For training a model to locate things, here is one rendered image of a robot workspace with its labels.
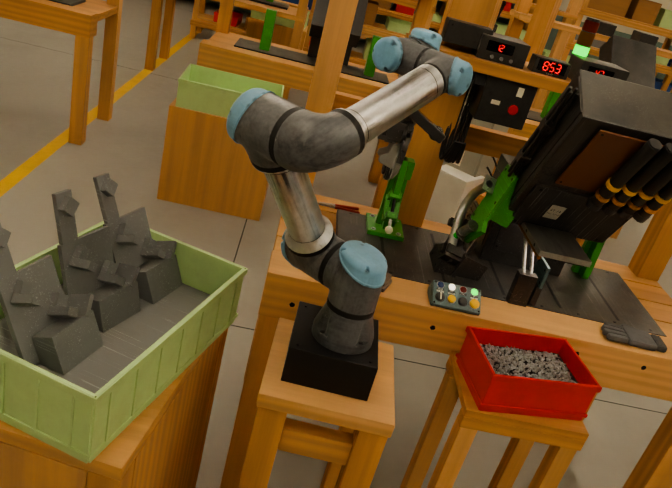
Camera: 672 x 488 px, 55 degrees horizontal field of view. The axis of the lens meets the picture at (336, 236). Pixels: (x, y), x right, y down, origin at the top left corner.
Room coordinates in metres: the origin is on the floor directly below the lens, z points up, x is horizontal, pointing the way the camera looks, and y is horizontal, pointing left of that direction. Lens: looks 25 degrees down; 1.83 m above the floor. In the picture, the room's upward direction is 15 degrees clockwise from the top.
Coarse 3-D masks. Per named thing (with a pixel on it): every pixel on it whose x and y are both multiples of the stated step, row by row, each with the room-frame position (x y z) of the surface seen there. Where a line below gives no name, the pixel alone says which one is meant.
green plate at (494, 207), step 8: (504, 176) 1.97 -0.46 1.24; (512, 176) 1.92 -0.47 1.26; (496, 184) 1.99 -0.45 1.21; (504, 184) 1.94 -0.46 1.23; (512, 184) 1.90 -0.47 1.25; (496, 192) 1.95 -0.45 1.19; (504, 192) 1.90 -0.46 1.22; (512, 192) 1.91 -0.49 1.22; (488, 200) 1.97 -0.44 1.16; (496, 200) 1.91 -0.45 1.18; (504, 200) 1.91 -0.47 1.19; (480, 208) 1.98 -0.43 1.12; (488, 208) 1.93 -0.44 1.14; (496, 208) 1.90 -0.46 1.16; (504, 208) 1.91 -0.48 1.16; (472, 216) 1.99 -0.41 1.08; (480, 216) 1.94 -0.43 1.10; (488, 216) 1.90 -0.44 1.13; (496, 216) 1.91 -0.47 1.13; (504, 216) 1.91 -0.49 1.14; (512, 216) 1.92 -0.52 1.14; (504, 224) 1.92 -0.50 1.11
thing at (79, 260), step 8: (80, 248) 1.25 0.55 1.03; (72, 256) 1.24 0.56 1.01; (80, 256) 1.24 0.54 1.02; (72, 264) 1.23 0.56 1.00; (80, 264) 1.22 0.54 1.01; (88, 264) 1.22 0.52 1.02; (96, 264) 1.23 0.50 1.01; (104, 264) 1.32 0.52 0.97; (112, 264) 1.32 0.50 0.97; (104, 272) 1.30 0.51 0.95; (112, 272) 1.32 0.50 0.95; (104, 280) 1.29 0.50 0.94; (112, 280) 1.28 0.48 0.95; (120, 280) 1.29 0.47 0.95
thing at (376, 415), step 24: (288, 336) 1.40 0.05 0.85; (384, 360) 1.41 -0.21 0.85; (264, 384) 1.19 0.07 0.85; (288, 384) 1.21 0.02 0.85; (384, 384) 1.31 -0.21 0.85; (288, 408) 1.16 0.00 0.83; (312, 408) 1.16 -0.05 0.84; (336, 408) 1.17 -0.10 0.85; (360, 408) 1.20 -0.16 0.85; (384, 408) 1.22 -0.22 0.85; (384, 432) 1.17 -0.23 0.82
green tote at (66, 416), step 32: (96, 224) 1.50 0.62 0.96; (32, 256) 1.28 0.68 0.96; (192, 256) 1.51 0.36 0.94; (224, 288) 1.36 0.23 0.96; (192, 320) 1.22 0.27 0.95; (224, 320) 1.41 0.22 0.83; (0, 352) 0.94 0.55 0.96; (160, 352) 1.11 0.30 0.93; (192, 352) 1.26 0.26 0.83; (0, 384) 0.94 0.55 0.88; (32, 384) 0.93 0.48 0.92; (64, 384) 0.91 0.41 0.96; (128, 384) 1.00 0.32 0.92; (160, 384) 1.13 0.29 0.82; (0, 416) 0.94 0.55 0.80; (32, 416) 0.93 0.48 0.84; (64, 416) 0.91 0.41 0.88; (96, 416) 0.90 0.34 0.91; (128, 416) 1.01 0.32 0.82; (64, 448) 0.91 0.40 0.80; (96, 448) 0.92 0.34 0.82
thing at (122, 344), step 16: (192, 288) 1.50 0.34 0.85; (144, 304) 1.37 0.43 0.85; (160, 304) 1.39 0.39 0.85; (176, 304) 1.40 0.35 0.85; (192, 304) 1.42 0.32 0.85; (0, 320) 1.16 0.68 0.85; (128, 320) 1.29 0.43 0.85; (144, 320) 1.30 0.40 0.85; (160, 320) 1.32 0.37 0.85; (176, 320) 1.34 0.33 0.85; (0, 336) 1.11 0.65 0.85; (112, 336) 1.21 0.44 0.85; (128, 336) 1.23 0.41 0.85; (144, 336) 1.24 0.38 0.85; (160, 336) 1.26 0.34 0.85; (16, 352) 1.08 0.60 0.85; (96, 352) 1.14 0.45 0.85; (112, 352) 1.16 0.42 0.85; (128, 352) 1.17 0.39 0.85; (48, 368) 1.06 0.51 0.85; (80, 368) 1.08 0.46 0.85; (96, 368) 1.09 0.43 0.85; (112, 368) 1.11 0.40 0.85; (80, 384) 1.04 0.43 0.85; (96, 384) 1.05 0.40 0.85
